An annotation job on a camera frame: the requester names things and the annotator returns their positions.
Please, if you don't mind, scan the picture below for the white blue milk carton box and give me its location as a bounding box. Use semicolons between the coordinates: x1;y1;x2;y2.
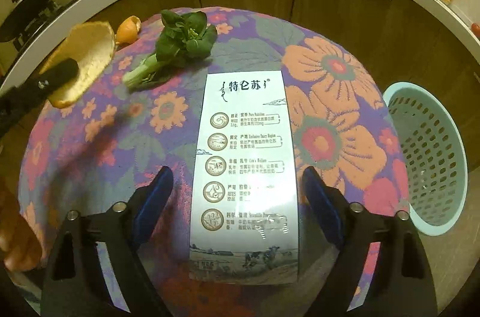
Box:
190;71;299;285

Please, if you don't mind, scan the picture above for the orange peel piece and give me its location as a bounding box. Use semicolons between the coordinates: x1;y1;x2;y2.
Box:
40;21;116;109

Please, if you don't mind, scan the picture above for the person left hand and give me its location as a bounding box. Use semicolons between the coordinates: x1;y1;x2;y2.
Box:
0;181;42;272

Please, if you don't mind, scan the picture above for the floral tablecloth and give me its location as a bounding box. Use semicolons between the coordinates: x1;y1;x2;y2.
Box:
19;7;408;316

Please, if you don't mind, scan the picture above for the black frying pan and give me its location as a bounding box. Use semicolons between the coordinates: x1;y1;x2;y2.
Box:
1;0;50;43

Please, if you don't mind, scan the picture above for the light blue plastic basket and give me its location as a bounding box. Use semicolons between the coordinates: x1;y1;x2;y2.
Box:
383;82;468;237

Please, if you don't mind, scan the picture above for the orange peel cup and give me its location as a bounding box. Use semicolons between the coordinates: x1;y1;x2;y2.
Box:
115;15;142;45

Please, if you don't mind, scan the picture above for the green bok choy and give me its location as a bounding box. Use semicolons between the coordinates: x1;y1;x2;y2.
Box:
122;10;217;92

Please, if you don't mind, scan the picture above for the red tomato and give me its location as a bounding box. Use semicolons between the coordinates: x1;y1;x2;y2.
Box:
471;23;480;38

